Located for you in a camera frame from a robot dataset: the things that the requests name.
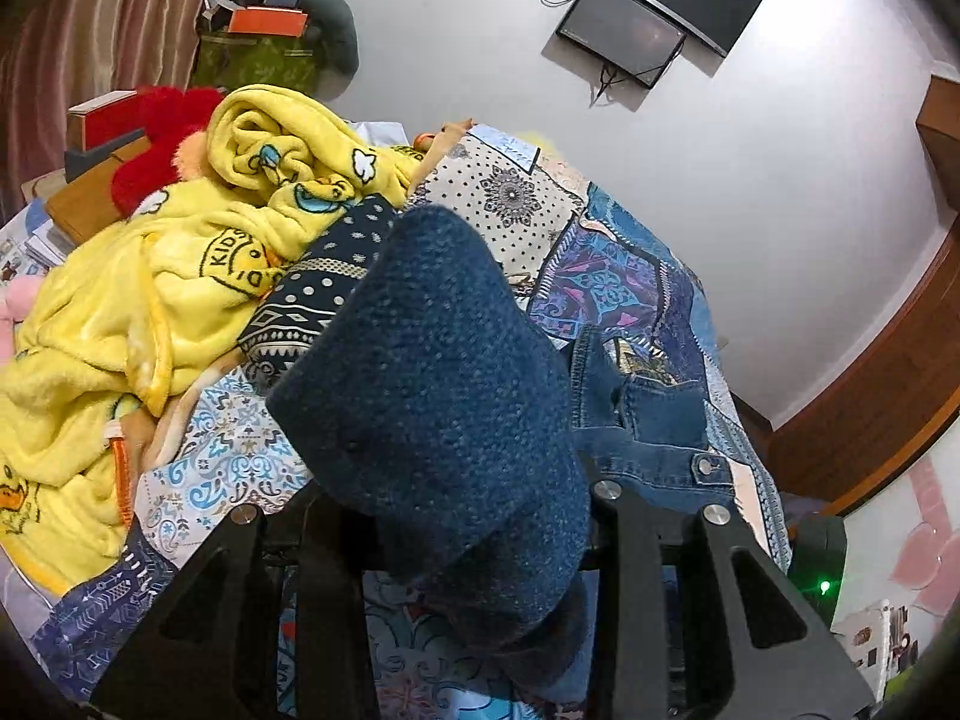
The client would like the pink plush toy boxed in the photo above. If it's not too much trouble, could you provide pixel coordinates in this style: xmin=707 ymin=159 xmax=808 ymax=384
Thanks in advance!
xmin=0 ymin=274 xmax=42 ymax=357

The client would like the navy patterned cloth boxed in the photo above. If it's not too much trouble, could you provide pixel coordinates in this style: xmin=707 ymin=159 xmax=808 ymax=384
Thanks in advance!
xmin=238 ymin=193 xmax=402 ymax=395

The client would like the striped curtain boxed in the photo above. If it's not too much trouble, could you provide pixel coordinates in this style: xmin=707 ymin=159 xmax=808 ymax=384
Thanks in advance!
xmin=0 ymin=0 xmax=233 ymax=218

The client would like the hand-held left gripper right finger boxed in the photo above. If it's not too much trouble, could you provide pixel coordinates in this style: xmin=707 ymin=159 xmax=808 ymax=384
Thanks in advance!
xmin=585 ymin=457 xmax=878 ymax=720

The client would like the stack of books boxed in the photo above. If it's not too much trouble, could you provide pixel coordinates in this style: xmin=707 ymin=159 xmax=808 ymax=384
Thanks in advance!
xmin=0 ymin=195 xmax=72 ymax=278

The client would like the printed white box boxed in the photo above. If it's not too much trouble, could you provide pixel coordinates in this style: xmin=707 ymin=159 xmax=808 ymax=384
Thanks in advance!
xmin=832 ymin=600 xmax=923 ymax=683

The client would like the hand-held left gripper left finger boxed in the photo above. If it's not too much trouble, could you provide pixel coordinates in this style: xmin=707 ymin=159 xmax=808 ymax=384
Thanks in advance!
xmin=86 ymin=480 xmax=380 ymax=720

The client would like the red plush toy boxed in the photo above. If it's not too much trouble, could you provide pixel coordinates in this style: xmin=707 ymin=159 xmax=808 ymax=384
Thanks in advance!
xmin=111 ymin=86 xmax=226 ymax=215

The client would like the tan plush toy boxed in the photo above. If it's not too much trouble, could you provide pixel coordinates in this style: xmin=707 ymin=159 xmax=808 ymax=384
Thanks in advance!
xmin=411 ymin=118 xmax=475 ymax=166

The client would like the red hardcover book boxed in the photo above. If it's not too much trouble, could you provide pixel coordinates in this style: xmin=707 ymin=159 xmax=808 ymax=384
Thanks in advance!
xmin=66 ymin=90 xmax=140 ymax=151

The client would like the wooden door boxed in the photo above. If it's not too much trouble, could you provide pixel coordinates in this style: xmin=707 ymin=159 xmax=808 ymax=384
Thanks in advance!
xmin=765 ymin=71 xmax=960 ymax=518

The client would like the dark green pillow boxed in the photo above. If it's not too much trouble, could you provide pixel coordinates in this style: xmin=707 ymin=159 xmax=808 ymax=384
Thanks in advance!
xmin=300 ymin=0 xmax=361 ymax=98

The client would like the patchwork patterned bedspread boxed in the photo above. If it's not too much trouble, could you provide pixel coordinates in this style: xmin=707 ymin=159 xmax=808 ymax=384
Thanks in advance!
xmin=30 ymin=120 xmax=796 ymax=720

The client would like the yellow fleece blanket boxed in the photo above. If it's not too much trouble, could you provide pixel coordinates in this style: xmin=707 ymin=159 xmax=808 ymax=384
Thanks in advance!
xmin=0 ymin=84 xmax=436 ymax=593

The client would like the orange box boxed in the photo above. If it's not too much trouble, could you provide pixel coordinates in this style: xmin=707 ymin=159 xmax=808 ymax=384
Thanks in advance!
xmin=225 ymin=7 xmax=308 ymax=38

